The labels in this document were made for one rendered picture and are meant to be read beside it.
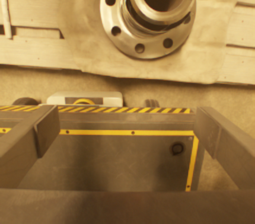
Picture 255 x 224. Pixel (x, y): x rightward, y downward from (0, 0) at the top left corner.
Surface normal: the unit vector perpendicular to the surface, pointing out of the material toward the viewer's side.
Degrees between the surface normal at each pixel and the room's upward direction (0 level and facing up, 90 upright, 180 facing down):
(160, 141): 0
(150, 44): 0
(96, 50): 41
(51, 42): 0
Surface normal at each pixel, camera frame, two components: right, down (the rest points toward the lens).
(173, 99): 0.01, 0.29
